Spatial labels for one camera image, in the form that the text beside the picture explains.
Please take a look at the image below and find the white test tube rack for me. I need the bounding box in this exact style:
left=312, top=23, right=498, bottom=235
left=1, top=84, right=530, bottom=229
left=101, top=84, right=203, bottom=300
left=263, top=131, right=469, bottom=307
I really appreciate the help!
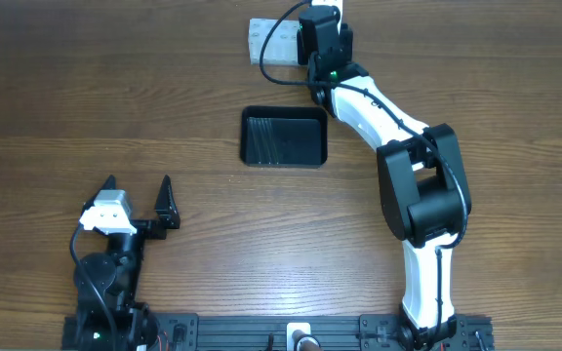
left=247, top=18, right=303, bottom=67

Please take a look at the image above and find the black tray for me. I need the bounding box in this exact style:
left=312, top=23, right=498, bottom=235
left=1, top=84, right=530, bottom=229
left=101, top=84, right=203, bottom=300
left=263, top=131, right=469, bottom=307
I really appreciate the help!
left=238, top=104, right=330, bottom=170

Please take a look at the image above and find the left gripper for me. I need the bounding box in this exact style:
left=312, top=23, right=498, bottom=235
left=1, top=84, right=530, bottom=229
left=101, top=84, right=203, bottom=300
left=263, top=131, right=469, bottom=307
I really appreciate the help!
left=81, top=174, right=181, bottom=241

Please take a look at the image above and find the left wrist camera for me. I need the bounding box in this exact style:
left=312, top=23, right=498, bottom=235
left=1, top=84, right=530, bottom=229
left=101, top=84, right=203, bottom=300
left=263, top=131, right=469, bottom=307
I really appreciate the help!
left=78, top=188, right=139, bottom=237

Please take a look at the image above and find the mounting rail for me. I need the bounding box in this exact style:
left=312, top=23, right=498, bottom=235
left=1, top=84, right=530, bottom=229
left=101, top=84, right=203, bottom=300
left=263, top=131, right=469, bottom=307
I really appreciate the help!
left=60, top=312, right=497, bottom=351

